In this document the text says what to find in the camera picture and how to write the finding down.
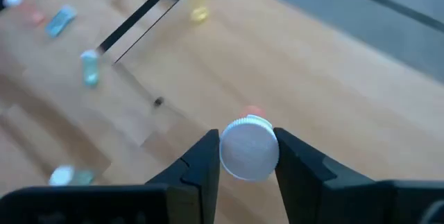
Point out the green medicine bottle white cap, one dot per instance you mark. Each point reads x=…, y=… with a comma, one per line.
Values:
x=62, y=175
x=90, y=69

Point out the blue medicine bottle white cap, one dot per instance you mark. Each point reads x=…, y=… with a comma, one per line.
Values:
x=60, y=21

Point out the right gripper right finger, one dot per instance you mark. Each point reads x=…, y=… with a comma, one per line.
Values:
x=305, y=182

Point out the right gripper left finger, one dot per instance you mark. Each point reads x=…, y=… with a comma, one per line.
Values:
x=194, y=182

